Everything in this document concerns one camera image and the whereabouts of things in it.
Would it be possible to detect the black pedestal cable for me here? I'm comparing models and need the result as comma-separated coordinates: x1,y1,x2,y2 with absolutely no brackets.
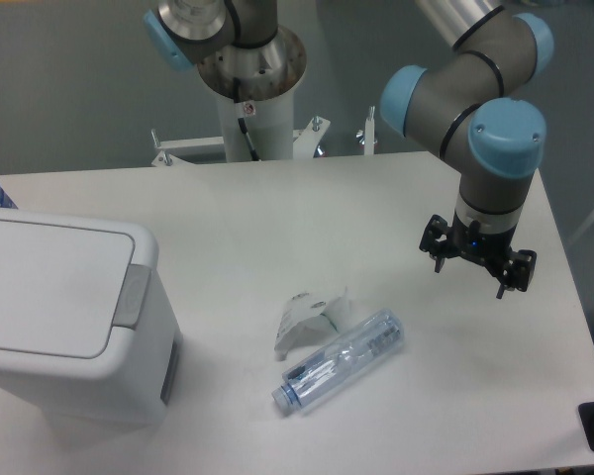
232,76,261,162

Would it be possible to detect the crumpled white paper wrapper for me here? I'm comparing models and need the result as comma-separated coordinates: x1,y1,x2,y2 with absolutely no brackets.
273,286,365,361

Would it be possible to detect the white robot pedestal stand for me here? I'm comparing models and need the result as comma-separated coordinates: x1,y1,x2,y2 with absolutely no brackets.
149,24,380,168

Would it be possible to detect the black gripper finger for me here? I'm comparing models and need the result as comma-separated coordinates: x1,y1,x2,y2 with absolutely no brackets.
419,215,455,273
496,249,538,300

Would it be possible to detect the white trash can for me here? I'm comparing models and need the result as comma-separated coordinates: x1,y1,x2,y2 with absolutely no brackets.
0,208,182,426

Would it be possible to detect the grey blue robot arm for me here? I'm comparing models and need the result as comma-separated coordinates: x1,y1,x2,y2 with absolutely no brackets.
143,1,554,292

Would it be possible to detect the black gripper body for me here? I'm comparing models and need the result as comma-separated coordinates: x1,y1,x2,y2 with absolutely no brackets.
446,209,521,268

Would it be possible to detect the clear plastic bottle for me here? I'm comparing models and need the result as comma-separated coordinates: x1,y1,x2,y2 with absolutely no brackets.
272,309,404,416

